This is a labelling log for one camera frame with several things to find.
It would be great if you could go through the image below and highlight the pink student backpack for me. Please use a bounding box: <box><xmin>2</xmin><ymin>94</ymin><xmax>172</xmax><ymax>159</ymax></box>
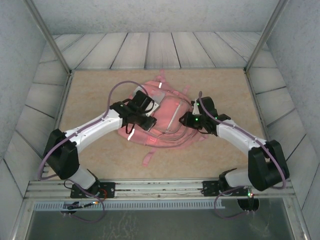
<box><xmin>116</xmin><ymin>69</ymin><xmax>206</xmax><ymax>168</ymax></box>

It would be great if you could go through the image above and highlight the aluminium table side rail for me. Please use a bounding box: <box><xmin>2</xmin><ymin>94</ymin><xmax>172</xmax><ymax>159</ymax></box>
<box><xmin>243</xmin><ymin>69</ymin><xmax>281</xmax><ymax>177</ymax></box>
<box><xmin>39</xmin><ymin>71</ymin><xmax>74</xmax><ymax>180</ymax></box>

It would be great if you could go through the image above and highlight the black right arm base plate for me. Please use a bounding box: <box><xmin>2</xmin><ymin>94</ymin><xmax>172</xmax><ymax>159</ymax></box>
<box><xmin>201</xmin><ymin>179</ymin><xmax>252</xmax><ymax>198</ymax></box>

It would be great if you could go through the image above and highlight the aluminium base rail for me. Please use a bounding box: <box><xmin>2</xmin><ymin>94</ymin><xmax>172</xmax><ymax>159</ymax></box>
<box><xmin>24</xmin><ymin>177</ymin><xmax>296</xmax><ymax>200</ymax></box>

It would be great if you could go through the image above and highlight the white slotted cable duct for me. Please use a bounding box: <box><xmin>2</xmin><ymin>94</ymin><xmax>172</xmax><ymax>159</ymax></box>
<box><xmin>32</xmin><ymin>201</ymin><xmax>226</xmax><ymax>212</ymax></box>

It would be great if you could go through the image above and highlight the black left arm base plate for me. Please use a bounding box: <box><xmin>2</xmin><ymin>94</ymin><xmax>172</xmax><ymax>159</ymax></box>
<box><xmin>69</xmin><ymin>181</ymin><xmax>116</xmax><ymax>199</ymax></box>

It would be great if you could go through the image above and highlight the aluminium frame post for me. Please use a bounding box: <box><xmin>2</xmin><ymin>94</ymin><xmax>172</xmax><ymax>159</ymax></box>
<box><xmin>244</xmin><ymin>0</ymin><xmax>291</xmax><ymax>73</ymax></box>
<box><xmin>24</xmin><ymin>0</ymin><xmax>73</xmax><ymax>75</ymax></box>

